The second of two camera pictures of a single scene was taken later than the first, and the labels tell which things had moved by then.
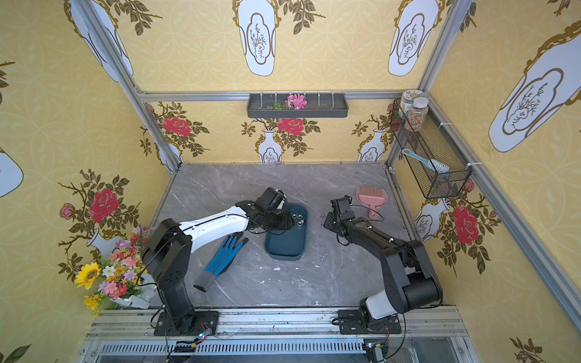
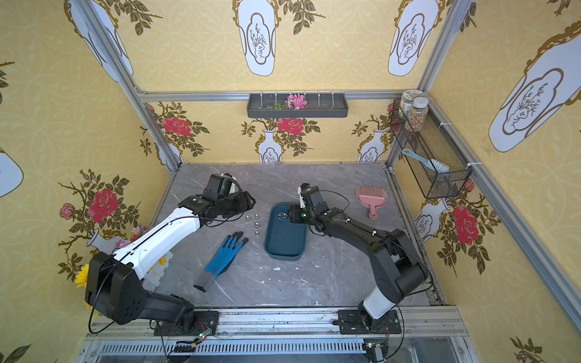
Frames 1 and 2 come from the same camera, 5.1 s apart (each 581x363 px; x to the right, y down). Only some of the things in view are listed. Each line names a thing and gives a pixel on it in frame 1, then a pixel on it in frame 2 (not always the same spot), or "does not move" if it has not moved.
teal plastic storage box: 289,244 does not move
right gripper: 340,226 -> 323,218
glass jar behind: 406,101 does not move
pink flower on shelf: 296,101 does not move
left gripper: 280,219 -> 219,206
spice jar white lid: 417,114 does not move
